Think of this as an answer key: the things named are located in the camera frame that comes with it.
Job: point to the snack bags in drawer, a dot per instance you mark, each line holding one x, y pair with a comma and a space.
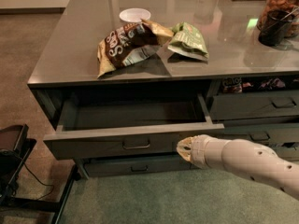
251, 84

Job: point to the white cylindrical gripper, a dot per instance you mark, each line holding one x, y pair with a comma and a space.
199, 150

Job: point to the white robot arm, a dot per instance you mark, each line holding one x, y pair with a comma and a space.
243, 158

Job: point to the grey drawer cabinet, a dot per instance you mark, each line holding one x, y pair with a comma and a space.
122, 81

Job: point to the glass jar of nuts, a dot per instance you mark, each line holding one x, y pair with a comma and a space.
290, 6

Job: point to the brown chip bag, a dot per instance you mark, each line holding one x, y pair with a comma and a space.
132, 43

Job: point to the black metal stand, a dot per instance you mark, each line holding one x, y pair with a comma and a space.
15, 148

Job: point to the black cup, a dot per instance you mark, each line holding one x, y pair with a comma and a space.
275, 27

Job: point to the green chip bag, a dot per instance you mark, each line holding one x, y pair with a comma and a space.
188, 41

